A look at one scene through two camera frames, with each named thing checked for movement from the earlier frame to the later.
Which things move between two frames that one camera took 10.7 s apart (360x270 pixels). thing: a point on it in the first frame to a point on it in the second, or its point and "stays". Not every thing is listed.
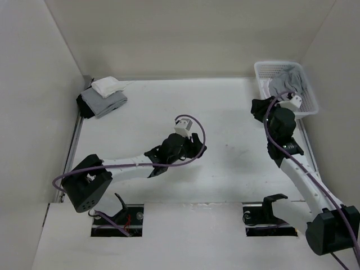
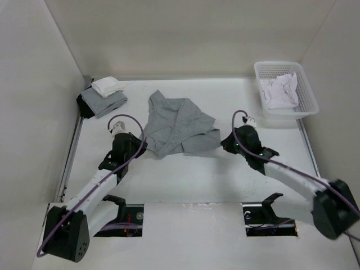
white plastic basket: (266, 70) stays
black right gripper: (257, 107) to (226, 144)
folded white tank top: (108, 85) stays
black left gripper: (194, 148) to (136, 141)
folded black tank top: (85, 110) stays
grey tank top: (291, 79) to (178, 125)
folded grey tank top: (101, 106) stays
